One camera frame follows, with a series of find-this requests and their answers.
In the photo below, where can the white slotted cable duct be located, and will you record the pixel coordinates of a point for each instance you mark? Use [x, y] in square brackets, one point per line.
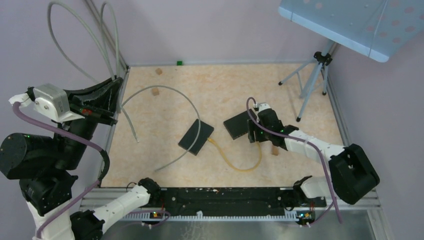
[143, 216]

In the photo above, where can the small wooden piece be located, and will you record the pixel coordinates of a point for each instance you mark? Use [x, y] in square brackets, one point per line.
[274, 150]

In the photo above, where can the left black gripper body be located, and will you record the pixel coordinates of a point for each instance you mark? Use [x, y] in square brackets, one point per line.
[96, 113]

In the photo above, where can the grey tripod stand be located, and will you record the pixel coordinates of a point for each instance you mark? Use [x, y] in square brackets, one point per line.
[321, 61]

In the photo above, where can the wooden cube far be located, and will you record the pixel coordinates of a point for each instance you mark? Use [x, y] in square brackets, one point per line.
[158, 71]

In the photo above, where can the wooden cube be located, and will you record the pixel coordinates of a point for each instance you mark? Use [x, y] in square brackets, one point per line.
[158, 71]
[155, 91]

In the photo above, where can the wooden cube near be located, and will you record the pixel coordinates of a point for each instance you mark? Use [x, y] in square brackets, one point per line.
[155, 91]

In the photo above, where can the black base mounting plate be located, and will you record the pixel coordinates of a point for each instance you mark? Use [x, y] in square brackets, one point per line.
[231, 201]

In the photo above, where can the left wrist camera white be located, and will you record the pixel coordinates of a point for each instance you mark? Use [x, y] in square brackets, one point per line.
[49, 100]

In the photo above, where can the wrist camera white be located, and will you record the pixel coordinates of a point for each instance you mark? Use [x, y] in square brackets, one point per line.
[49, 100]
[261, 106]

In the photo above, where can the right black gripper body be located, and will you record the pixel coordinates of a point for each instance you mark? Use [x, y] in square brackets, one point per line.
[261, 134]

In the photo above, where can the black network switch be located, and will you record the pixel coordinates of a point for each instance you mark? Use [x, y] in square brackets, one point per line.
[197, 134]
[237, 126]

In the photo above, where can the light blue perforated board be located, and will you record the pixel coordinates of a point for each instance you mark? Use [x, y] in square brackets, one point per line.
[374, 28]

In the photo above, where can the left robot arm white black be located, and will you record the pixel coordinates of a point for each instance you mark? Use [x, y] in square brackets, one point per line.
[43, 164]

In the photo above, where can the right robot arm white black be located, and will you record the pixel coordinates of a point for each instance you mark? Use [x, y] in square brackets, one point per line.
[349, 174]

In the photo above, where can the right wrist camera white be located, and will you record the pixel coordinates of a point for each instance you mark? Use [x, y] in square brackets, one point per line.
[261, 106]

